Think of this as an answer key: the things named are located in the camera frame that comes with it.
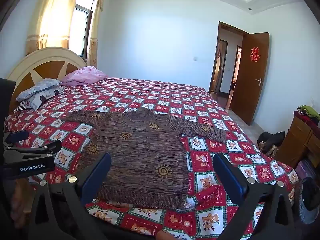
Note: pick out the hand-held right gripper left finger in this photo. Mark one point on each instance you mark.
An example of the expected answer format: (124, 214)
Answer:
(97, 177)

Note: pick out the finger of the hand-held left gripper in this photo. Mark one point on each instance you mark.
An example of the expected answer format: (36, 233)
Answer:
(17, 136)
(47, 148)

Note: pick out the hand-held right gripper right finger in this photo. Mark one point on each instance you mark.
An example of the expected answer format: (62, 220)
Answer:
(230, 180)

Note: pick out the brown striped blanket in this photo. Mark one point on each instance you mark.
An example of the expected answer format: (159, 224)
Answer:
(145, 155)

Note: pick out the person's left hand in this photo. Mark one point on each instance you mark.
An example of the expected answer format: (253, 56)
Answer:
(21, 205)

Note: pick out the striped cloth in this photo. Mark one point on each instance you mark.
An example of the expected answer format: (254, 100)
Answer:
(21, 106)

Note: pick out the white pillow with dark print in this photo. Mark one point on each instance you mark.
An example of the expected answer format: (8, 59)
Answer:
(45, 97)

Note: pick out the grey floral pillow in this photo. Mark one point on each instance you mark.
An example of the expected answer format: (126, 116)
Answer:
(40, 88)

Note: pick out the black bag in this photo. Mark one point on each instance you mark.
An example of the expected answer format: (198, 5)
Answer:
(271, 141)

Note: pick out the cream and wood headboard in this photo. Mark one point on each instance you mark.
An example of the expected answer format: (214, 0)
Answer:
(47, 67)

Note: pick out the red checkered printed blanket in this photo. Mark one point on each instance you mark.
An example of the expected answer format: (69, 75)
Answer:
(212, 105)

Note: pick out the wooden cabinet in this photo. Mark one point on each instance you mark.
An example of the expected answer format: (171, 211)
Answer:
(297, 142)

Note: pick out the purple box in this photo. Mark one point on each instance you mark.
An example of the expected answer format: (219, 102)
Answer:
(307, 171)

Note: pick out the pink pillow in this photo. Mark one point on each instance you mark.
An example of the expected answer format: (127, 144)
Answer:
(83, 76)

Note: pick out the grey round hat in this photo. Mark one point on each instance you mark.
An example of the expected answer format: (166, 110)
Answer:
(308, 200)

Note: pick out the brown wooden door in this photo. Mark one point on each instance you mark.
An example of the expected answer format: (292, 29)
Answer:
(250, 92)

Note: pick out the dark red cloth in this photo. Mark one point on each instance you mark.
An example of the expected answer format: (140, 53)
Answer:
(306, 118)

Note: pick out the green cloth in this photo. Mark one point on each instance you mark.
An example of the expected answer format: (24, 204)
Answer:
(310, 110)

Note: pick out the window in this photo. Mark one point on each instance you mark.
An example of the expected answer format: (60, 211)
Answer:
(82, 30)

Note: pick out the wide yellow curtain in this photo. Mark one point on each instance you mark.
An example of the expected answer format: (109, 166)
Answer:
(55, 17)

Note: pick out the narrow yellow curtain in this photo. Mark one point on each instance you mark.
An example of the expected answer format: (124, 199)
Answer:
(96, 30)

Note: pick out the red paper door decoration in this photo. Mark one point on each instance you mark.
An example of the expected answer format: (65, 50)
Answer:
(255, 54)

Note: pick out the brown door frame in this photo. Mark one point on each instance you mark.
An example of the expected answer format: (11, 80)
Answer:
(217, 55)

